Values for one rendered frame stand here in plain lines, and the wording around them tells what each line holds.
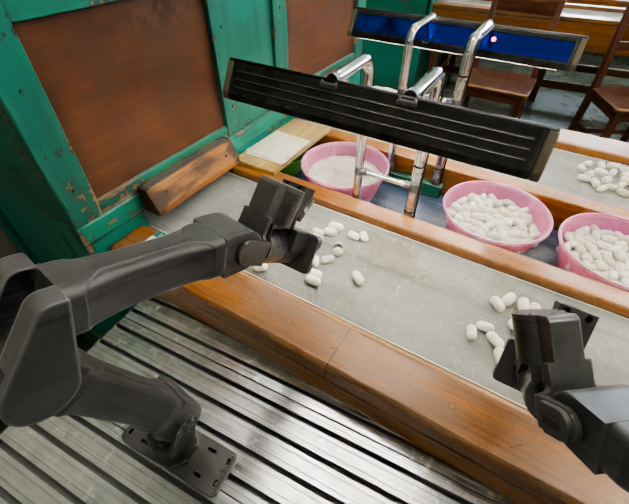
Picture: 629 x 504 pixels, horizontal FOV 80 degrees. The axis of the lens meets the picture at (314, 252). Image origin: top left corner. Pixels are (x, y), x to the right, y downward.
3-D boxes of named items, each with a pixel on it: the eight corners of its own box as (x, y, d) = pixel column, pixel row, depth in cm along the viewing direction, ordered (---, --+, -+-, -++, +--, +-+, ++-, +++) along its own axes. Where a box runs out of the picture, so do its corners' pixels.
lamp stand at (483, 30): (438, 199, 116) (483, 36, 85) (378, 180, 123) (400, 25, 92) (456, 170, 127) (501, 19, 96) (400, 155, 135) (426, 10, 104)
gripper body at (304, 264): (274, 219, 68) (252, 215, 61) (323, 239, 64) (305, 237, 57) (263, 253, 69) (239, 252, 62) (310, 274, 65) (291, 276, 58)
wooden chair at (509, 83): (439, 147, 276) (476, 1, 213) (456, 125, 303) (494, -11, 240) (502, 163, 260) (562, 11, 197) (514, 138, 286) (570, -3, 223)
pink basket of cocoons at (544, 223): (549, 279, 92) (567, 250, 85) (437, 265, 95) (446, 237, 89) (525, 212, 111) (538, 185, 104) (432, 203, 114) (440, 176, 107)
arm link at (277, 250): (270, 215, 61) (246, 210, 55) (298, 230, 59) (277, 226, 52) (254, 253, 62) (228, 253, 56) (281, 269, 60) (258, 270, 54)
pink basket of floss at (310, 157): (397, 209, 112) (402, 182, 105) (309, 220, 108) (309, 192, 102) (371, 163, 131) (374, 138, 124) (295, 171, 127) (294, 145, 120)
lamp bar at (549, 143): (538, 184, 56) (559, 140, 51) (222, 98, 80) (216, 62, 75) (545, 161, 61) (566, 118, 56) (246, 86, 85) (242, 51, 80)
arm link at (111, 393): (182, 383, 62) (6, 309, 35) (208, 408, 59) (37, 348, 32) (155, 416, 60) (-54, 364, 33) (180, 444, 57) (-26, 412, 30)
